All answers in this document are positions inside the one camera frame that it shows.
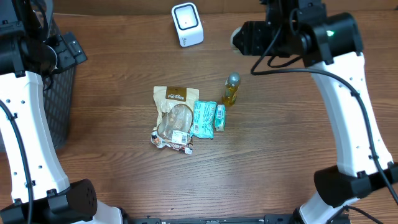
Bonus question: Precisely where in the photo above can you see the silver round ball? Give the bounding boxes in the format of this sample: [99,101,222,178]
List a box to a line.
[222,72,241,106]

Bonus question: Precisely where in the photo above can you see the teal tissue pack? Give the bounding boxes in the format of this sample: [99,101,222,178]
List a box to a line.
[215,105,226,132]

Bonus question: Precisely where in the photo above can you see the teal white snack packet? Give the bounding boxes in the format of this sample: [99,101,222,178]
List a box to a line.
[190,100,217,139]

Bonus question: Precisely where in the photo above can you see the brown snack packet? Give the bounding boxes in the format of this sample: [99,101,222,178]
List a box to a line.
[150,86,200,155]

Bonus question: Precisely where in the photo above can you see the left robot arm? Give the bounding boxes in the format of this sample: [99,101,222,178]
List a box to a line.
[1,1,131,224]

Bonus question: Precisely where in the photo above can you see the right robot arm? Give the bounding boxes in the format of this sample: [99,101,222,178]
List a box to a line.
[231,0,397,223]

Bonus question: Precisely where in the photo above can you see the white barcode scanner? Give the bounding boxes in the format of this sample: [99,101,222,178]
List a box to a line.
[171,2,204,47]

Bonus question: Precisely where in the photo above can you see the grey plastic mesh basket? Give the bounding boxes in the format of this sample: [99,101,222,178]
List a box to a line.
[43,67,76,149]

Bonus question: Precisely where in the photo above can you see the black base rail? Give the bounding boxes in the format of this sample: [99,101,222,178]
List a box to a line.
[127,214,295,224]

